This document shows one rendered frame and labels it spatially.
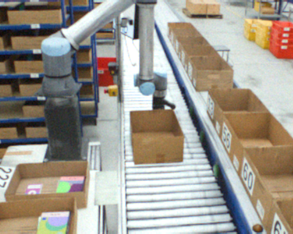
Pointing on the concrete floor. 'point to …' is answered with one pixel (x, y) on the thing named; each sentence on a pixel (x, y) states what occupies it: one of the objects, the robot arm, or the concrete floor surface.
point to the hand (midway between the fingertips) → (162, 122)
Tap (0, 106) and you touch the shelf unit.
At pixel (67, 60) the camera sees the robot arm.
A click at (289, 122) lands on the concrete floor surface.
